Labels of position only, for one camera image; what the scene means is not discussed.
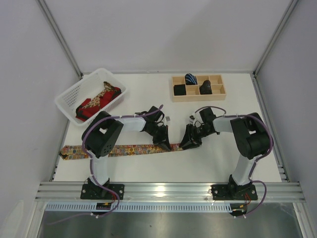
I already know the colourful patterned tie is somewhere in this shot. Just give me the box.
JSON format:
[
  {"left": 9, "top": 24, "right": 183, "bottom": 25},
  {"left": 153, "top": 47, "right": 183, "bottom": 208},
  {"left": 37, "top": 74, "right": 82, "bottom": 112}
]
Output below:
[{"left": 58, "top": 144, "right": 168, "bottom": 160}]

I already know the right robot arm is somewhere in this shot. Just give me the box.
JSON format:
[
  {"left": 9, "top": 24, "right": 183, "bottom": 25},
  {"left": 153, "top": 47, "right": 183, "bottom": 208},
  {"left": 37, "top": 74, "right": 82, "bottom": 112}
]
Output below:
[{"left": 179, "top": 106, "right": 273, "bottom": 201}]

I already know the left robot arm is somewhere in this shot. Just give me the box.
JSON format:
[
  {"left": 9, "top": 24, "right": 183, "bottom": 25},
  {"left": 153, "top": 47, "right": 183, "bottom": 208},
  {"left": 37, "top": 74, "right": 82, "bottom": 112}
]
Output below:
[{"left": 81, "top": 106, "right": 172, "bottom": 196}]

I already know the rolled black tie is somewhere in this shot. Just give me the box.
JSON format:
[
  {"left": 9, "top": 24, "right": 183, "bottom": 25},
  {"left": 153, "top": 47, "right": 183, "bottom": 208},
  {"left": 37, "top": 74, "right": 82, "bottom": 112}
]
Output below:
[{"left": 173, "top": 84, "right": 186, "bottom": 96}]

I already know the wooden compartment box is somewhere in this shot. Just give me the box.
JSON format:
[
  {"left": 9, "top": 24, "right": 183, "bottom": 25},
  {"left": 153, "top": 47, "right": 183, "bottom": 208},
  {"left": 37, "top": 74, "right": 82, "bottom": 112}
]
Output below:
[{"left": 171, "top": 75, "right": 226, "bottom": 102}]

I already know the rolled dark brown tie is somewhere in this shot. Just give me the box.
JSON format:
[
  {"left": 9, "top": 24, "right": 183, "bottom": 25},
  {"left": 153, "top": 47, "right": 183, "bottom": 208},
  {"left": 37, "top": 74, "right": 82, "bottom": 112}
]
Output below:
[{"left": 199, "top": 80, "right": 212, "bottom": 95}]

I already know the rolled blue striped tie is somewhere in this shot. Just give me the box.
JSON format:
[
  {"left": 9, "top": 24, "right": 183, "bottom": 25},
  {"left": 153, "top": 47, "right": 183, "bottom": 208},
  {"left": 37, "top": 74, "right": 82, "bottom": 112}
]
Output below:
[{"left": 184, "top": 73, "right": 198, "bottom": 85}]

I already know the beige patterned tie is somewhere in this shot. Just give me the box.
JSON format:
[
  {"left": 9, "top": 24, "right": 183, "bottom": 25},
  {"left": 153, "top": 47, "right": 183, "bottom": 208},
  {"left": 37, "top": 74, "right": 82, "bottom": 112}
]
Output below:
[{"left": 82, "top": 81, "right": 121, "bottom": 109}]

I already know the white plastic basket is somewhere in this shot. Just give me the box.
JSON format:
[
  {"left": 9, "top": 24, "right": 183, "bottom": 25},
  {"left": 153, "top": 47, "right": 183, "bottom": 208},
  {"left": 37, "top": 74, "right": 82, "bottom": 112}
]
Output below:
[{"left": 55, "top": 68, "right": 127, "bottom": 126}]

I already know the red tie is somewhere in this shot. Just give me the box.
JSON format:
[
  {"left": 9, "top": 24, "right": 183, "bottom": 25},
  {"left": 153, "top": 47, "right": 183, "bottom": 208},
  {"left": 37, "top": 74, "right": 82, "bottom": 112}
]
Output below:
[{"left": 76, "top": 93, "right": 121, "bottom": 121}]

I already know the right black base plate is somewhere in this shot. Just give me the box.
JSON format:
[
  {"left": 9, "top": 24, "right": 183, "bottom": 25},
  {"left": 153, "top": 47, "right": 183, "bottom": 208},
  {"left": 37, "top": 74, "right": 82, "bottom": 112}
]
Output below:
[{"left": 211, "top": 183, "right": 258, "bottom": 201}]

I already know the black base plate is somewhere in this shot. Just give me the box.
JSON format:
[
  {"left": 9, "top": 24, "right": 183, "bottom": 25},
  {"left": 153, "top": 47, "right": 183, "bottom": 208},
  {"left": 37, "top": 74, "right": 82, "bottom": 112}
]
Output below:
[
  {"left": 80, "top": 183, "right": 124, "bottom": 200},
  {"left": 211, "top": 183, "right": 258, "bottom": 201}
]

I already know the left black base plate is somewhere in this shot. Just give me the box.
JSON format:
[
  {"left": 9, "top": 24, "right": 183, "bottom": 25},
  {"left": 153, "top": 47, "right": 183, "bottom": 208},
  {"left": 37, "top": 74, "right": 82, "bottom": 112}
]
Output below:
[{"left": 80, "top": 183, "right": 124, "bottom": 200}]

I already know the aluminium mounting rail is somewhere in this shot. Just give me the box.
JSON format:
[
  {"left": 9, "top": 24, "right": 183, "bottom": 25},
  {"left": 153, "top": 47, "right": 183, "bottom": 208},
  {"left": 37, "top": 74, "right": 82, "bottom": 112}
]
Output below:
[{"left": 35, "top": 181, "right": 305, "bottom": 202}]

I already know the white slotted cable duct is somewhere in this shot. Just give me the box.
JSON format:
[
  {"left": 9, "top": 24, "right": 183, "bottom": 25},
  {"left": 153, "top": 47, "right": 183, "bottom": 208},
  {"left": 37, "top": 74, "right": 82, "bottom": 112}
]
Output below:
[{"left": 45, "top": 202, "right": 232, "bottom": 213}]

